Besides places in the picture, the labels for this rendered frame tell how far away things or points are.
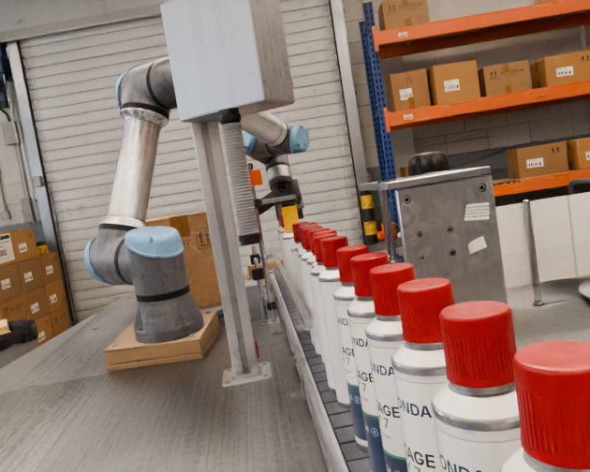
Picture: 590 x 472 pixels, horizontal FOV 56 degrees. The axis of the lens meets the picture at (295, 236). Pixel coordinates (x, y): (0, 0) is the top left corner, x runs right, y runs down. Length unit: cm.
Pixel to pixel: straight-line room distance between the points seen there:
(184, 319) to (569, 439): 108
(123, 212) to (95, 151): 448
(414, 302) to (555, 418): 15
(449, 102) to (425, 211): 431
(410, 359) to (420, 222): 26
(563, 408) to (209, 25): 81
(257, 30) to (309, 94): 456
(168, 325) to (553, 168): 427
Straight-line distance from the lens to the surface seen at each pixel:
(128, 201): 134
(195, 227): 159
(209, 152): 99
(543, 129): 591
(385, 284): 41
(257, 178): 106
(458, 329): 27
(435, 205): 58
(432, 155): 115
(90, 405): 109
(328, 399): 74
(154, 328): 122
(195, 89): 93
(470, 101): 485
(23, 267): 497
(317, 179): 537
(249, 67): 87
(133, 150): 137
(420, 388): 34
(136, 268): 122
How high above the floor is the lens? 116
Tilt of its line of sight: 5 degrees down
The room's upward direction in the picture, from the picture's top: 9 degrees counter-clockwise
